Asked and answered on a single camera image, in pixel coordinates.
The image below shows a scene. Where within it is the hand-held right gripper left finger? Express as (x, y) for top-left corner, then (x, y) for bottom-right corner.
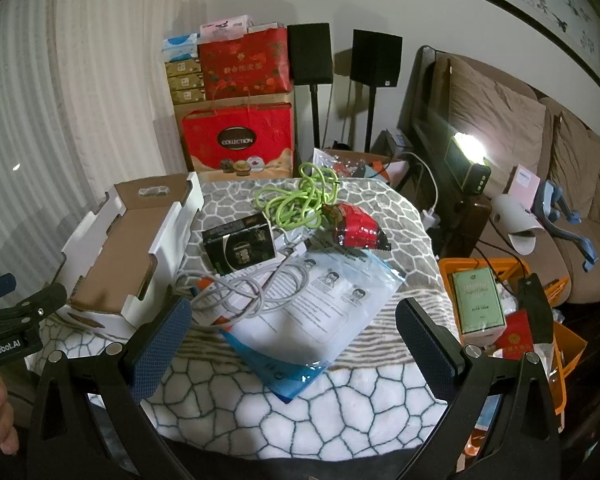
(27, 295), (193, 480)

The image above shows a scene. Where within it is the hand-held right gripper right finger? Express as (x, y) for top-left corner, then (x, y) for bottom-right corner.
(395, 297), (563, 480)

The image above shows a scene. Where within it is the white cardboard box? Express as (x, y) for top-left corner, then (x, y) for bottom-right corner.
(60, 172), (204, 333)

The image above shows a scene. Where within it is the black tissue pack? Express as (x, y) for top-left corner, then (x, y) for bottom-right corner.
(201, 212), (276, 276)

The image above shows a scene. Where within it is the red sealant packet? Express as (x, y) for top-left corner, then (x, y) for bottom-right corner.
(322, 203), (392, 252)

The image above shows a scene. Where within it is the green braided cable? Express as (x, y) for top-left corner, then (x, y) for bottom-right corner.
(254, 162), (342, 231)

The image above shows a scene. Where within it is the green tea box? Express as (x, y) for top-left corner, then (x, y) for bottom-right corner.
(452, 267), (507, 336)

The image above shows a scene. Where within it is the clear zip bag of masks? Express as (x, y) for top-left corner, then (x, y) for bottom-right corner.
(220, 247), (406, 403)

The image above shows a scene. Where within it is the orange plastic basket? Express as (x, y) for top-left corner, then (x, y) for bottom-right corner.
(439, 258), (588, 417)

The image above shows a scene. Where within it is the white slipper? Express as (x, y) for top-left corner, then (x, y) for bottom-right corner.
(490, 194), (545, 256)

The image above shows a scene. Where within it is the black portable lamp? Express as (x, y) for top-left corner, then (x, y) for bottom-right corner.
(442, 132), (492, 196)

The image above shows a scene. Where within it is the blue plastic hanger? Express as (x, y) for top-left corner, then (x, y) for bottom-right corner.
(535, 180), (600, 273)

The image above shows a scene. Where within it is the pink box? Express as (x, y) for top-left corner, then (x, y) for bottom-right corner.
(502, 165), (540, 216)

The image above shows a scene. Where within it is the white pleated curtain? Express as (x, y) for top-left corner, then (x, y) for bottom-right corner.
(0, 0), (186, 286)

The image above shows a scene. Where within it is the open cardboard box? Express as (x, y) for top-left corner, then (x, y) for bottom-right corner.
(312, 147), (406, 184)

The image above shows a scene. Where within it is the red Collection paper bag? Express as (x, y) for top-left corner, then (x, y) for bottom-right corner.
(181, 101), (296, 179)

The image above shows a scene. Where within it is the brown sofa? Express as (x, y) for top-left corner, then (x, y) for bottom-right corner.
(397, 45), (600, 306)

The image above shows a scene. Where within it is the gold box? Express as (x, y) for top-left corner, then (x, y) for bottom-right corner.
(165, 60), (203, 79)
(166, 75), (204, 92)
(170, 89), (206, 106)

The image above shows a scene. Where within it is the black speaker on stand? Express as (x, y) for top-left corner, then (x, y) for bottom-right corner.
(286, 23), (333, 150)
(351, 30), (403, 155)

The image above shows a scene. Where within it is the red patterned gift bag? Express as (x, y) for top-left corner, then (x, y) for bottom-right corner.
(198, 27), (291, 101)

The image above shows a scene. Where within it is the blue white tissue pack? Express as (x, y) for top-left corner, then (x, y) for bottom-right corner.
(161, 33), (201, 63)

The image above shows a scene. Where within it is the pink package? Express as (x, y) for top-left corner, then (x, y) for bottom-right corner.
(200, 15), (255, 42)

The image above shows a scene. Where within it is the framed painting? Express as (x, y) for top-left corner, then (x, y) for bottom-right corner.
(412, 0), (600, 93)

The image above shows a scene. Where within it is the grey cable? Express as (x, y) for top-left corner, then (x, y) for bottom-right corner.
(175, 245), (311, 326)

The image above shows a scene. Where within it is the white charging cable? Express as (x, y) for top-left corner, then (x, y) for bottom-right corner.
(400, 152), (441, 211)

